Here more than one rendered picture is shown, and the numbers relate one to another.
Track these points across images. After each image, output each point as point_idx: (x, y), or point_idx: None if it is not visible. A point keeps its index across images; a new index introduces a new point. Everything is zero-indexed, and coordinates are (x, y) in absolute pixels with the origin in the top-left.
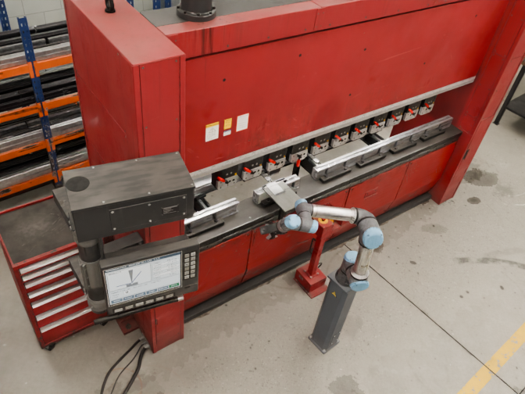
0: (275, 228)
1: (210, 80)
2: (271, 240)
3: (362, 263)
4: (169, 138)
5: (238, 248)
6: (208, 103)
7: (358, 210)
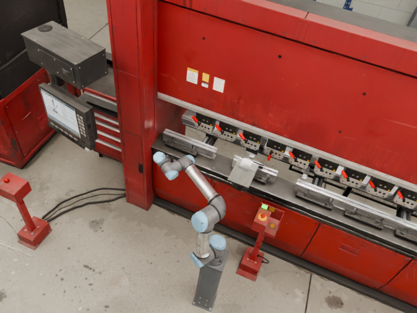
0: None
1: (192, 32)
2: (230, 202)
3: (197, 240)
4: (131, 48)
5: None
6: (189, 50)
7: (216, 197)
